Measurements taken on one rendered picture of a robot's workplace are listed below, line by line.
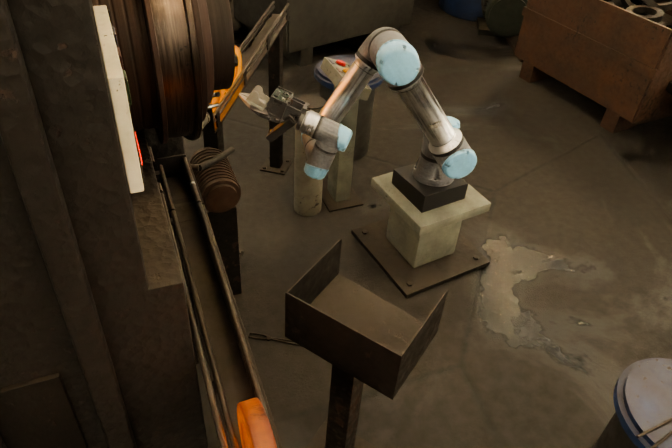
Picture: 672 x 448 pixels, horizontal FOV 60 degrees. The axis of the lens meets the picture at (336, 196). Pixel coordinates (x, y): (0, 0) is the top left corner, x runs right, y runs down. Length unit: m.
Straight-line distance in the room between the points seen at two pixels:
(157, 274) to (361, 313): 0.49
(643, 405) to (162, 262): 1.12
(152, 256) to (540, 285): 1.66
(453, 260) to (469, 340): 0.37
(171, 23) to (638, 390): 1.30
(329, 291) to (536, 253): 1.34
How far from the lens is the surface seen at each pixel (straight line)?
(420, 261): 2.25
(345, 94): 1.84
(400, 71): 1.67
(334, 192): 2.51
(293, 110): 1.76
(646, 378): 1.63
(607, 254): 2.64
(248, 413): 0.94
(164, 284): 1.00
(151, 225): 1.11
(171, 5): 1.05
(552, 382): 2.09
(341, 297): 1.32
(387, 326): 1.29
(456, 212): 2.10
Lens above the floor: 1.58
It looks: 38 degrees down
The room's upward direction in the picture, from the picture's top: 4 degrees clockwise
